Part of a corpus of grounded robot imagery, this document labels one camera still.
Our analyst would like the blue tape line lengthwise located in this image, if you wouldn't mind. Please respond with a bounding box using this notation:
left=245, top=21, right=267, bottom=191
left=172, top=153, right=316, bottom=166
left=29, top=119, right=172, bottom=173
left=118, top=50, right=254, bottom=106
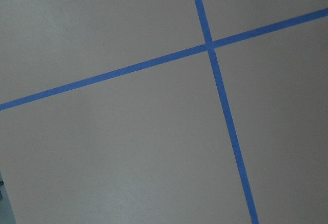
left=194, top=0, right=259, bottom=223

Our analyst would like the blue tape line crosswise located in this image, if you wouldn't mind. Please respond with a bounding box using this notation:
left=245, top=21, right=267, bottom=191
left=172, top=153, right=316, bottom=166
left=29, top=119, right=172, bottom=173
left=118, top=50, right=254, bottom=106
left=1, top=8, right=327, bottom=111

